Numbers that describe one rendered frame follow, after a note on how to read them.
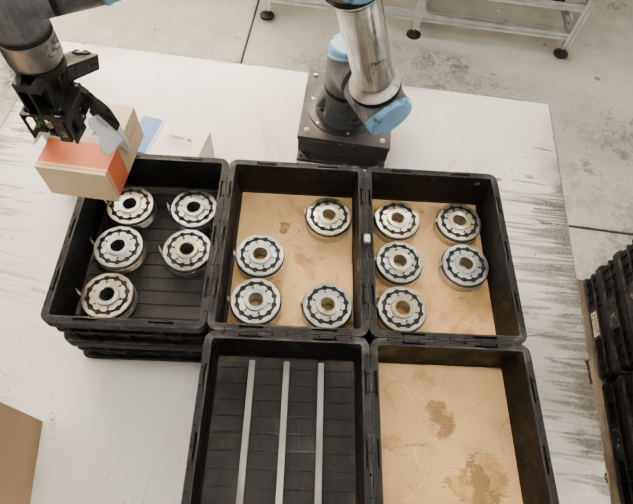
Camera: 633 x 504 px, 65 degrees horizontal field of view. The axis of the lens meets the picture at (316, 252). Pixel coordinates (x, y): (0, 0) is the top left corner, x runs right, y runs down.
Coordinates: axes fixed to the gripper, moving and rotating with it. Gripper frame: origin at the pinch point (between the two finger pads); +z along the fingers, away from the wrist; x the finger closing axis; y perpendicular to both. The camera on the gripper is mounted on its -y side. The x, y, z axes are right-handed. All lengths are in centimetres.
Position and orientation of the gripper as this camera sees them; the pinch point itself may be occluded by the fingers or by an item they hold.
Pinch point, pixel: (90, 143)
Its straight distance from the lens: 98.8
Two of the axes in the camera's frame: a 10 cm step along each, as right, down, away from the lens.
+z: -0.6, 4.8, 8.7
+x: 9.9, 1.3, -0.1
